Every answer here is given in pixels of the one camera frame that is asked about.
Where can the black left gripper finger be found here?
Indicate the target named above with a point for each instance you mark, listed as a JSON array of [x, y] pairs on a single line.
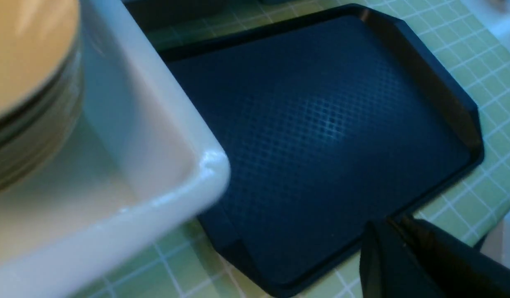
[[413, 258]]

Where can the stack of beige noodle bowls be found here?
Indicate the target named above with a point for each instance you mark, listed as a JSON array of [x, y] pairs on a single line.
[[41, 83]]

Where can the black plastic serving tray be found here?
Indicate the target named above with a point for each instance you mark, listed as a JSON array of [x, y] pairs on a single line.
[[329, 120]]

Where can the green checkered tablecloth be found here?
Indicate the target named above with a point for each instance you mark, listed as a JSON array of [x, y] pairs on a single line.
[[183, 264]]

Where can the large white plastic tub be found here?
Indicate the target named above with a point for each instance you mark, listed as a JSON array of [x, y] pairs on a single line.
[[140, 162]]

